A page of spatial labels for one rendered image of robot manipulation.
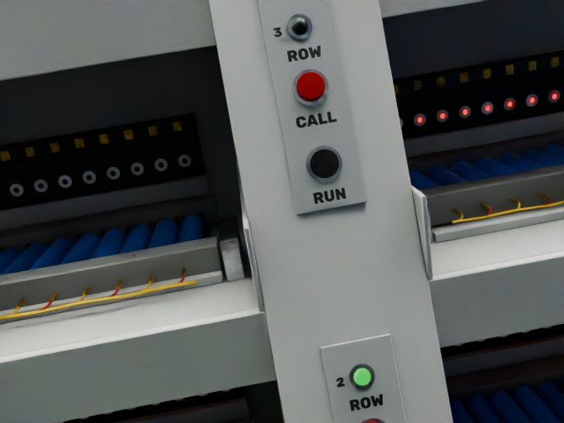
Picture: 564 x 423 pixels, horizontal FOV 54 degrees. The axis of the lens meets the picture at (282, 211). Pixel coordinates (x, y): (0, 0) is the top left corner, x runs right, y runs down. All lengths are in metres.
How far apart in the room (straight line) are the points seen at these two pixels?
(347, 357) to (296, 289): 0.05
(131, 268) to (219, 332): 0.08
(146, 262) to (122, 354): 0.07
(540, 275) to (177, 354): 0.21
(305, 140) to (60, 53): 0.15
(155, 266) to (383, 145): 0.16
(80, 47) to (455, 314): 0.26
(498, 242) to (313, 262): 0.12
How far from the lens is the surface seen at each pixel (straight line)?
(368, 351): 0.32
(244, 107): 0.32
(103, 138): 0.49
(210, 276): 0.36
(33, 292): 0.39
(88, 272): 0.38
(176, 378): 0.34
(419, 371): 0.34
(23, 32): 0.36
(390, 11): 0.35
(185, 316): 0.33
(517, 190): 0.42
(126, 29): 0.34
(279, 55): 0.32
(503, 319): 0.36
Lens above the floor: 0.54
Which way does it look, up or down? 1 degrees down
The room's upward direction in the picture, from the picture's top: 10 degrees counter-clockwise
